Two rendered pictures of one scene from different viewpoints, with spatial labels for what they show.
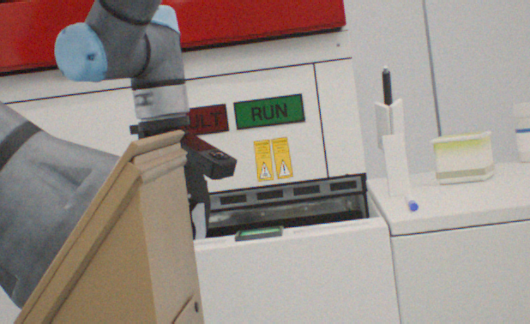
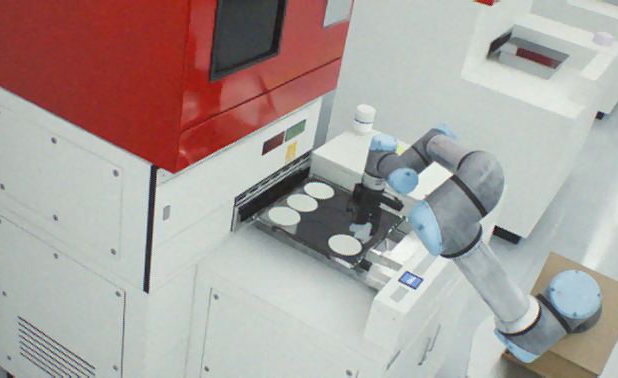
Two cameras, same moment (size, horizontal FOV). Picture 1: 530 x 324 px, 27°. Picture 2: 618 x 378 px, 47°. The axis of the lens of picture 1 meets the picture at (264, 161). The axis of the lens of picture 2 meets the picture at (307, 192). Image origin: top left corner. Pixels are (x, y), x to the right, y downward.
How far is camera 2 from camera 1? 2.35 m
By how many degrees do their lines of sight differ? 69
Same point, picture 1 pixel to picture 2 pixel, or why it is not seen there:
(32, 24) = (248, 114)
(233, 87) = (288, 122)
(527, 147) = (365, 130)
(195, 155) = (395, 203)
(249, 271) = not seen: hidden behind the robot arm
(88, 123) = (239, 156)
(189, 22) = (298, 99)
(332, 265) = not seen: hidden behind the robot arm
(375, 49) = not seen: outside the picture
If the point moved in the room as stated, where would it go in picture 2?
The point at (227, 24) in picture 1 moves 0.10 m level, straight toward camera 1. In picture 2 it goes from (308, 96) to (337, 107)
